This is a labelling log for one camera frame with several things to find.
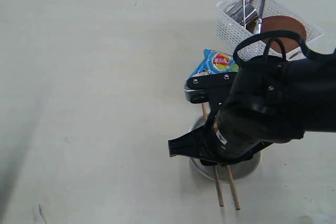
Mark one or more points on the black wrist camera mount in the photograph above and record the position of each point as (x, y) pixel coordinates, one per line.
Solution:
(210, 88)

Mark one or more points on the silver metal fork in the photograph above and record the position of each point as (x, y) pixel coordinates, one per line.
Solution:
(244, 3)

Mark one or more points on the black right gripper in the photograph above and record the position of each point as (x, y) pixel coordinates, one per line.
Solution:
(226, 139)

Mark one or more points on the silver metal knife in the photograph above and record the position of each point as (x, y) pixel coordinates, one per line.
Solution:
(257, 29)

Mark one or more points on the stainless steel cup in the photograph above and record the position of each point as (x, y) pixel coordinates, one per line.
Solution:
(235, 13)

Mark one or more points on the brown round plate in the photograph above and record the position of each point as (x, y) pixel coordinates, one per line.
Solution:
(272, 23)

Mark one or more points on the blue chips snack bag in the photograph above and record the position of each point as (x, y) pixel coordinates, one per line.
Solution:
(215, 62)

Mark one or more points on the white perforated plastic basket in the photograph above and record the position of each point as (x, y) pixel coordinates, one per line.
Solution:
(231, 33)

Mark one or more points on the wooden chopstick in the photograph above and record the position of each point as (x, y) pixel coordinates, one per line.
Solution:
(214, 167)
(232, 188)

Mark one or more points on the white ceramic bowl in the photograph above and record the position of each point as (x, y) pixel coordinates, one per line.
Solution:
(239, 171)

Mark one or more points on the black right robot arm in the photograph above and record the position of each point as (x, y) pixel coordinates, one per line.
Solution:
(253, 109)

